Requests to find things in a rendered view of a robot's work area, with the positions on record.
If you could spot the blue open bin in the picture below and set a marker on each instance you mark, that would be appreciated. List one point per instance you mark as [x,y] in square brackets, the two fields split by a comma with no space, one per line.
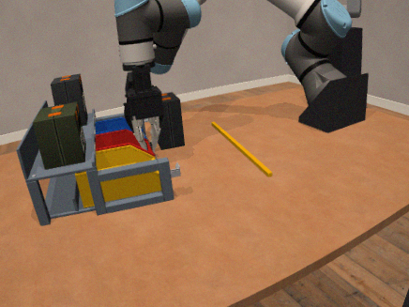
[111,125]

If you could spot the yellow bar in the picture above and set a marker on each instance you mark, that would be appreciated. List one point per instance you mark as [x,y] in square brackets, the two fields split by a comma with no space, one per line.
[264,169]

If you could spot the yellow open bin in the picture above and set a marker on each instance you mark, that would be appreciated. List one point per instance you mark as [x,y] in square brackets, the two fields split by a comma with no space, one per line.
[122,187]

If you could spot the red bin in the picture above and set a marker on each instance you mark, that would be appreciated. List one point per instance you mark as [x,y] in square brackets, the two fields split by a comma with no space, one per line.
[119,138]

